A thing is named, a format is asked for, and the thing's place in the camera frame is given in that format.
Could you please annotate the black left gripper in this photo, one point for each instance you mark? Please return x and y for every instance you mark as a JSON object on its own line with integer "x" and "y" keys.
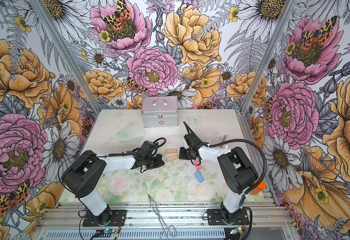
{"x": 159, "y": 162}

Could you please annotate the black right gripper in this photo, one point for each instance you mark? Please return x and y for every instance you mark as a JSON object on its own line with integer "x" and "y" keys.
{"x": 182, "y": 155}

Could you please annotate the natural wood block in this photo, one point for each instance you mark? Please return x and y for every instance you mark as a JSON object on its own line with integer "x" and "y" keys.
{"x": 170, "y": 151}
{"x": 172, "y": 158}

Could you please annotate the pink rectangular block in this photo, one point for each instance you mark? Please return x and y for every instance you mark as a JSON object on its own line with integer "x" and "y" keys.
{"x": 196, "y": 162}

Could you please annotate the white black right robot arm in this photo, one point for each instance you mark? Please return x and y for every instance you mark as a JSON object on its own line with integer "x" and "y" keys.
{"x": 238, "y": 171}

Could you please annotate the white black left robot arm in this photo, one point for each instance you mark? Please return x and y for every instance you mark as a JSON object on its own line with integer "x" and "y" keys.
{"x": 82, "y": 176}

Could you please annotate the blue rectangular block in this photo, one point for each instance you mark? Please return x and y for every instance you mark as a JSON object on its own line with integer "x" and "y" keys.
{"x": 199, "y": 177}

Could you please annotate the small wooden stick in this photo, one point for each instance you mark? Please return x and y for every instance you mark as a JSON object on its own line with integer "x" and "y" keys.
{"x": 223, "y": 140}

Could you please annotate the silver aluminium case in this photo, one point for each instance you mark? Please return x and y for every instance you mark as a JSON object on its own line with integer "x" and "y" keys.
{"x": 160, "y": 111}

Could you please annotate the orange plastic bottle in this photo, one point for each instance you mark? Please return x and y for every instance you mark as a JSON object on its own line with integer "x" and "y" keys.
{"x": 259, "y": 188}

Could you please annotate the left green circuit board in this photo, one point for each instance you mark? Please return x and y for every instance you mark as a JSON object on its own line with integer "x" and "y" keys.
{"x": 106, "y": 233}

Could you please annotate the green circuit board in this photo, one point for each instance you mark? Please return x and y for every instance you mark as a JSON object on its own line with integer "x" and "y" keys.
{"x": 106, "y": 233}
{"x": 237, "y": 230}

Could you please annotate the right green circuit board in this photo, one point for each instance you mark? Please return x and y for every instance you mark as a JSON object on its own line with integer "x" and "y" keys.
{"x": 237, "y": 230}

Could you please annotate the aluminium rail frame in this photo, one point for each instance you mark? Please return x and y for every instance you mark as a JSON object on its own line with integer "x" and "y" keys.
{"x": 187, "y": 215}

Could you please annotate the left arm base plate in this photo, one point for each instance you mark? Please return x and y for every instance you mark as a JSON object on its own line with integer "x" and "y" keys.
{"x": 118, "y": 217}

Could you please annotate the metal wire tongs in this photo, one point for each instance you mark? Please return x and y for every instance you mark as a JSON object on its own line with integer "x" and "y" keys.
{"x": 167, "y": 231}

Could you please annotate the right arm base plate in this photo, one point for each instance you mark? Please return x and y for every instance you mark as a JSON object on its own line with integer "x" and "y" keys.
{"x": 219, "y": 217}

